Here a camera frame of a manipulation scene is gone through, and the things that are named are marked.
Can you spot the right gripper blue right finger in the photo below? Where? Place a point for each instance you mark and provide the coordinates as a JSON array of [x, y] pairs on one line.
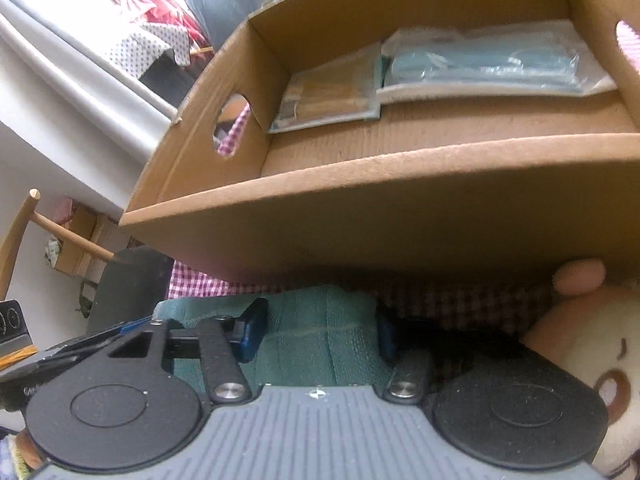
[[403, 351]]

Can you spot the cotton swab packet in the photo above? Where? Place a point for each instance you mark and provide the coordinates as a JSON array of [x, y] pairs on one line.
[[343, 90]]

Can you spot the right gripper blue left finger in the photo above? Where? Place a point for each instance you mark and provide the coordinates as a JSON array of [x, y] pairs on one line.
[[226, 342]]

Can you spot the pink plush doll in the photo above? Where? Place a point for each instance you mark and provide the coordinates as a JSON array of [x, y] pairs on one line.
[[592, 332]]

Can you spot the polka dot cloth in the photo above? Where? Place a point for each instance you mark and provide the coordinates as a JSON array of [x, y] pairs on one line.
[[146, 43]]

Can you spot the teal wet wipes pack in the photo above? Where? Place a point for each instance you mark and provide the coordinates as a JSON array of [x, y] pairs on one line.
[[319, 336]]

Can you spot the pink checkered tablecloth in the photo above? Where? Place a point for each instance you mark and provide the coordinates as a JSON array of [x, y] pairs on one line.
[[476, 187]]

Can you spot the brown cardboard box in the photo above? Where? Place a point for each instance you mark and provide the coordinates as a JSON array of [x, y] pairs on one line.
[[146, 217]]

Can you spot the blue face mask packet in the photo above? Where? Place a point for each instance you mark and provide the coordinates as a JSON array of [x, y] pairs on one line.
[[547, 58]]

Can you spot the white curtain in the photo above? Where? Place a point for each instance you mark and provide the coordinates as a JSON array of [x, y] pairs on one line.
[[131, 115]]

